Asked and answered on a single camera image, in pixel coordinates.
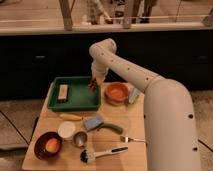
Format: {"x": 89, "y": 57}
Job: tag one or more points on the blue sponge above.
{"x": 93, "y": 122}

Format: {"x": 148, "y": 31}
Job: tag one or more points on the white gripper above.
{"x": 99, "y": 72}

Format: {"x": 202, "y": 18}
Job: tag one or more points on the silver fork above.
{"x": 126, "y": 139}

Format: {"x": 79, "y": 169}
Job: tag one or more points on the dark bowl with orange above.
{"x": 47, "y": 145}

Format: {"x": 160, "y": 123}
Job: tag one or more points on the wooden block in tray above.
{"x": 63, "y": 93}

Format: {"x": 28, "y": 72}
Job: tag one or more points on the wooden table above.
{"x": 129, "y": 117}

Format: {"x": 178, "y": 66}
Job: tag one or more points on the green plastic tray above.
{"x": 80, "y": 96}

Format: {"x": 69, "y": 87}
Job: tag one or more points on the metal cup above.
{"x": 80, "y": 139}

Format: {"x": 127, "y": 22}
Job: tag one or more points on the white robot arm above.
{"x": 170, "y": 124}

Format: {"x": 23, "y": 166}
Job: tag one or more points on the dark purple grape bunch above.
{"x": 93, "y": 85}

